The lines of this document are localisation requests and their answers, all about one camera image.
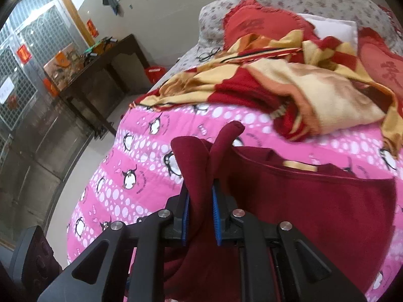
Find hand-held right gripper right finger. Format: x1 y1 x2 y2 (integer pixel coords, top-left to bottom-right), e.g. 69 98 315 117
212 179 367 302

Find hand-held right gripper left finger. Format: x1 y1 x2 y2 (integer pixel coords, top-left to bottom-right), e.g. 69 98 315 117
37 184 191 302

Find maroon sweater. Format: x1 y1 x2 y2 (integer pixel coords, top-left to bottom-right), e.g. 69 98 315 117
162 121 397 302

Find pink penguin print quilt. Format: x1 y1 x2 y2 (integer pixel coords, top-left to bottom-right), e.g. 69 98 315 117
66 101 403 302

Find black eyeglasses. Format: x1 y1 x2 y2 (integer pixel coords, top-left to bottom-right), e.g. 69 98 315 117
196 47 222 62

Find dark wooden table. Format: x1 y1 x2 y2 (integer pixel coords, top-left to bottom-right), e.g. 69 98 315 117
42 34 152 140

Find red and yellow blanket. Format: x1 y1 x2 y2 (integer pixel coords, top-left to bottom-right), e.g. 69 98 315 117
129 30 403 158

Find white paper sheet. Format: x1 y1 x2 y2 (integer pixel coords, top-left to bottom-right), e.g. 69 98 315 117
0 80 16 104

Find red heart-shaped pillow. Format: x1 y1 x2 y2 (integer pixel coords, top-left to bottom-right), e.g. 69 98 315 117
357 27 403 92
222 0 322 51

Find pile of tabletop clutter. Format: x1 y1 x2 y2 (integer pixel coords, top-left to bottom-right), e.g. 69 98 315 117
42 36 118 96

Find red paper window decoration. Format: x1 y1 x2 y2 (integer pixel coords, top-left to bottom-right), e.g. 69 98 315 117
17 45 32 64

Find window with metal grille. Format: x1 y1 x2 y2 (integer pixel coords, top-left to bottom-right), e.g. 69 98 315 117
0 0 95 249

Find white pillow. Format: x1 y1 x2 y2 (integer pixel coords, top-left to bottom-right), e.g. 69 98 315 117
296 13 359 49

